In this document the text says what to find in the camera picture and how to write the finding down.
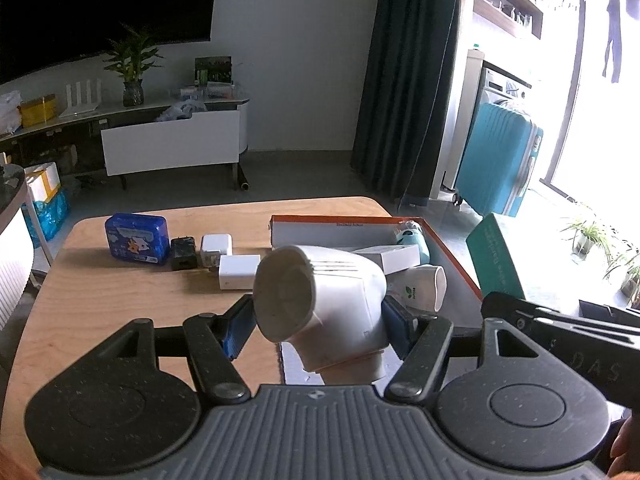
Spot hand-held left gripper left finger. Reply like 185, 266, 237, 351
75, 294, 257, 405

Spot orange and white box tray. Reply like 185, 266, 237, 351
270, 214, 485, 386

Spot black television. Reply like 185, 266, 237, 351
0, 0, 221, 86

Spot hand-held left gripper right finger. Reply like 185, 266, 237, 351
381, 296, 543, 403

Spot white cube charger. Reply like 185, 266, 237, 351
200, 232, 234, 268

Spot hanging dark clothes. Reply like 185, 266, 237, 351
575, 0, 631, 83

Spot blue and white plastic bag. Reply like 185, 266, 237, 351
155, 100, 208, 122

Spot plant in glass vase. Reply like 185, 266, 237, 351
102, 25, 165, 107

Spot spider plant in pot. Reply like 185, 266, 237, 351
560, 205, 613, 261
607, 245, 640, 306

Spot teal cardboard box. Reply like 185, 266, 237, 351
465, 211, 527, 302

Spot white router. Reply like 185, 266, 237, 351
59, 79, 103, 118

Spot small white cardboard box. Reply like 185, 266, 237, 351
350, 243, 421, 276

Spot low media cabinet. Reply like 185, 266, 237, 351
0, 95, 251, 181

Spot white hair dryer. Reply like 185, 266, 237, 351
252, 245, 388, 382

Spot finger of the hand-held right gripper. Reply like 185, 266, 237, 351
481, 291, 640, 341
579, 299, 640, 321

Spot yellow tin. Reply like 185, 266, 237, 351
19, 94, 58, 127

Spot blue plastic box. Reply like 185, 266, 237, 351
104, 212, 169, 265

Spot wall shelf with glassware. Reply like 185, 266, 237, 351
472, 0, 546, 41

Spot small packages on cabinet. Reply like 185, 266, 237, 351
180, 84, 236, 103

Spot flat white charger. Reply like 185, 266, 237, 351
217, 254, 262, 292

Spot teal toothpick jar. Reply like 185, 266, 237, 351
392, 220, 432, 265

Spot dark green curtain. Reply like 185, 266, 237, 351
350, 0, 463, 201

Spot teal suitcase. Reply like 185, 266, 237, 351
454, 100, 545, 218

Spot person's right hand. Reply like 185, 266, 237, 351
607, 417, 640, 480

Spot washing machine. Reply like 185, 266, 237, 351
477, 62, 533, 106

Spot black charger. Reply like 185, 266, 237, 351
170, 236, 199, 272

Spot white and yellow cardboard box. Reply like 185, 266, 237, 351
24, 161, 63, 203

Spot dark green box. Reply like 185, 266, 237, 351
194, 56, 234, 86

